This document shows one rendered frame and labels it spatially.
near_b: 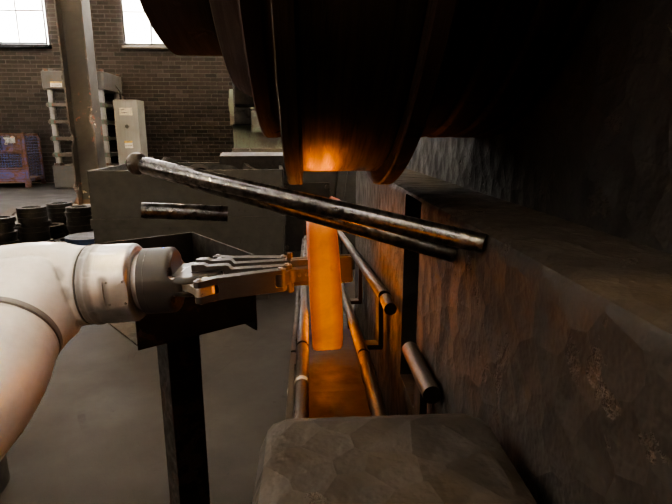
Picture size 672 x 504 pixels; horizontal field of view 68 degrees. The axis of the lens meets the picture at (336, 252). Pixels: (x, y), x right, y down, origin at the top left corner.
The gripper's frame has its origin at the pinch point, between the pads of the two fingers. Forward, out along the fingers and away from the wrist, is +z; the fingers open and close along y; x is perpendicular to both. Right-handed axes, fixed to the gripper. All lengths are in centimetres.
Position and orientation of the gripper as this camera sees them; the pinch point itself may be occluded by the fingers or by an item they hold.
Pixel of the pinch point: (321, 269)
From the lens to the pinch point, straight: 58.3
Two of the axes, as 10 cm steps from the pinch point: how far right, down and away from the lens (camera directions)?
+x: -0.5, -9.7, -2.2
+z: 10.0, -0.7, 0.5
